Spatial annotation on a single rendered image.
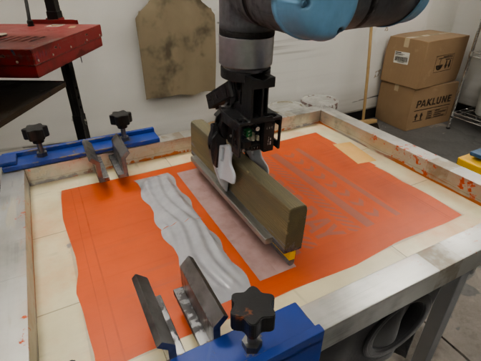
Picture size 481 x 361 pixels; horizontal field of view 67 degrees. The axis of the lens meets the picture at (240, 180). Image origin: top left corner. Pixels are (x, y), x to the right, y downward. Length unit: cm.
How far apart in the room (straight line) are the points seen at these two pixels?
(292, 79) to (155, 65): 119
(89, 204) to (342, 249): 44
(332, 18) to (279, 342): 32
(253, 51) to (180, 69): 215
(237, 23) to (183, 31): 210
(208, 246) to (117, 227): 16
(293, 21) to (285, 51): 267
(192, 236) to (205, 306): 21
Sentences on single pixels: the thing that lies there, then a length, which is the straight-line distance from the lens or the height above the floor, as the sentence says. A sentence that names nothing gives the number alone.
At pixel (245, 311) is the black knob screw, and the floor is 106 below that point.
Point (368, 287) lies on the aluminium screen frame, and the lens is 48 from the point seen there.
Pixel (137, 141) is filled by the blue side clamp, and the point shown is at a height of 100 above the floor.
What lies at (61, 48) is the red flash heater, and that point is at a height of 107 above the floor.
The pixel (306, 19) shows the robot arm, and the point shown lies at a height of 128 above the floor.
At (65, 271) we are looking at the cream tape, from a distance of 58.
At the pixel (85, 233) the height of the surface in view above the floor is 95.
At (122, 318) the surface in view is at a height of 95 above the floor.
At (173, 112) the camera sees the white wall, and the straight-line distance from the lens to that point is 274.
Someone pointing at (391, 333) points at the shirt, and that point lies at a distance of 79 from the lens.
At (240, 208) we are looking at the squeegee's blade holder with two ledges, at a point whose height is 99.
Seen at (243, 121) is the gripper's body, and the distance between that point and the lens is 51.
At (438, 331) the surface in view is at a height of 41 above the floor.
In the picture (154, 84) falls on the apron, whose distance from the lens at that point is 258.
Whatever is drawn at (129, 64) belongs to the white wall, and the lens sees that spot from 258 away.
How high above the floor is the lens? 132
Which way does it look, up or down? 31 degrees down
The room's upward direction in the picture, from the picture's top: straight up
